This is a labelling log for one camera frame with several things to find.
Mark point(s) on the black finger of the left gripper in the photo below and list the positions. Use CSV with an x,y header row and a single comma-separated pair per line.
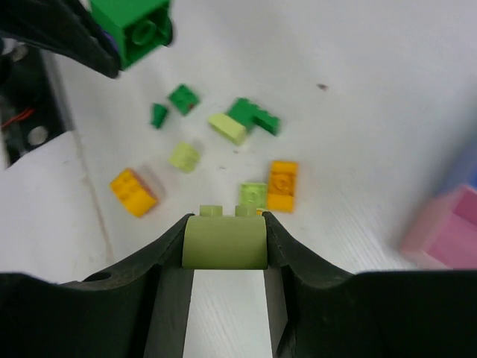
x,y
61,27

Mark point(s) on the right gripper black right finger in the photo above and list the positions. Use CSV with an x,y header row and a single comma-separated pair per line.
x,y
316,309

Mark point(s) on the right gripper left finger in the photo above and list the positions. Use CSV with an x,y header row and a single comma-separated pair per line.
x,y
137,307

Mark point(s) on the dark green lego brick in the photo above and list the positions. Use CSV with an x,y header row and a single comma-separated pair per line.
x,y
137,27

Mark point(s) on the pale green rounded lego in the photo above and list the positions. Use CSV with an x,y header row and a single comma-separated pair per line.
x,y
225,242

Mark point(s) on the lime green lego brick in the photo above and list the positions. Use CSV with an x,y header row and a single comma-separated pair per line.
x,y
253,194

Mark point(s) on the pale green small lego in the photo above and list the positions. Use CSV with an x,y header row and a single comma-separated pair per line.
x,y
186,156

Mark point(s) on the dark green stepped lego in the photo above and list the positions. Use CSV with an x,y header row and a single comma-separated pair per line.
x,y
249,114

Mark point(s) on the pale green long lego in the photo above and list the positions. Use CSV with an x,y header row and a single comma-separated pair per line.
x,y
229,128

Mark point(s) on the dark green sloped lego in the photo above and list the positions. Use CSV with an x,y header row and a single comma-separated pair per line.
x,y
159,113

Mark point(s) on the yellow large lego brick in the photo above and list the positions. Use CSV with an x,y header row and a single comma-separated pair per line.
x,y
133,193

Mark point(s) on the orange lego brick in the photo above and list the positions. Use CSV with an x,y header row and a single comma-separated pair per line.
x,y
281,186

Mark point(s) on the small dark green lego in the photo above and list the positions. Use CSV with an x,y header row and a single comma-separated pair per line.
x,y
184,99

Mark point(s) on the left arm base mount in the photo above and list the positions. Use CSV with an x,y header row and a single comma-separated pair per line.
x,y
33,106

